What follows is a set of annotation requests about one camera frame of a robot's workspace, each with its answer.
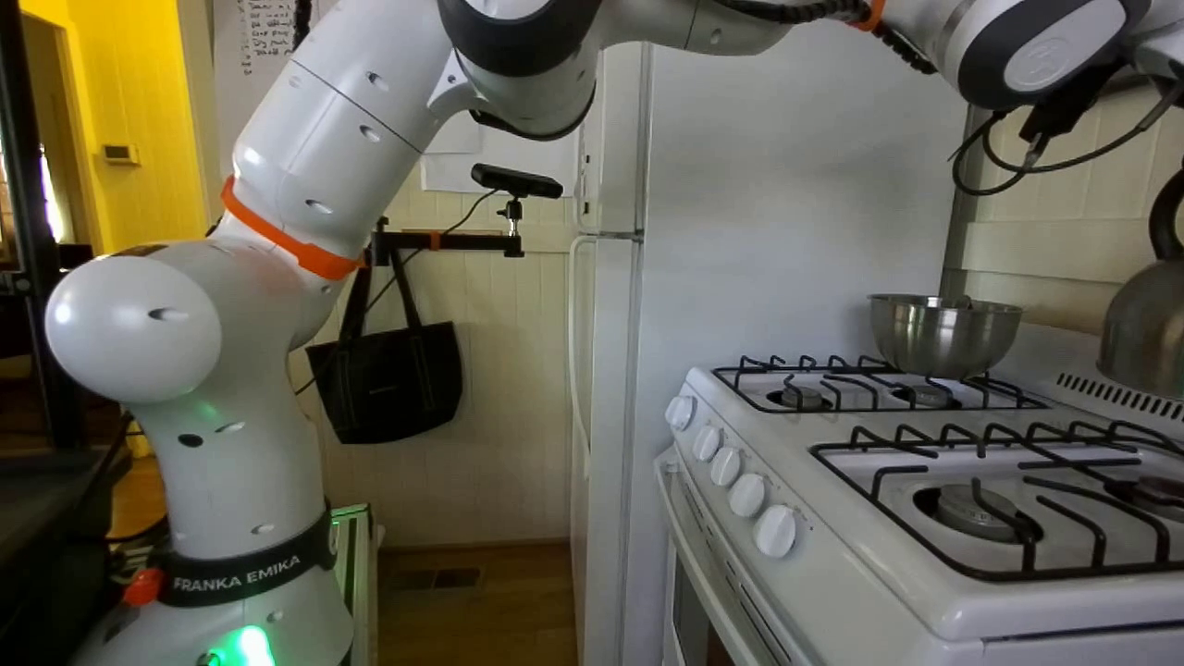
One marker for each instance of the silver metal bowl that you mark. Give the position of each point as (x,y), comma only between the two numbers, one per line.
(945,338)

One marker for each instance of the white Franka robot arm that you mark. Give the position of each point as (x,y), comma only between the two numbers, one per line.
(246,492)

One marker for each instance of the white stove knob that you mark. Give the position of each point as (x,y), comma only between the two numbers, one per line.
(774,529)
(747,492)
(722,469)
(704,443)
(680,411)

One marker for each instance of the black cast iron stove grate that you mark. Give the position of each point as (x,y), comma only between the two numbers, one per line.
(864,369)
(891,476)

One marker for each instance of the white gas stove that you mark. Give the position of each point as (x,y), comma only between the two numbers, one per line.
(864,592)

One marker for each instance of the white refrigerator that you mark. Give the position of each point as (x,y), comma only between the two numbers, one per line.
(765,244)

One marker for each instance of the black tote bag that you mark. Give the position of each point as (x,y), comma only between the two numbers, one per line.
(389,381)

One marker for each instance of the black shelving unit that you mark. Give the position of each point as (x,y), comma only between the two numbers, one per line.
(22,185)

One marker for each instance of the black stereo camera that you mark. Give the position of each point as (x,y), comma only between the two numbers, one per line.
(519,184)

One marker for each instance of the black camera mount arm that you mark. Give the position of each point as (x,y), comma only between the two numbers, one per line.
(447,241)

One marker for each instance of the white handwritten wall chart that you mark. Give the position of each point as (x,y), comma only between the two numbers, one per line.
(495,154)

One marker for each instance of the white frame stand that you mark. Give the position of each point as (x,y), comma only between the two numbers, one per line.
(358,577)

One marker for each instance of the small wall thermostat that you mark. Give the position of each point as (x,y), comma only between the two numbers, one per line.
(121,154)

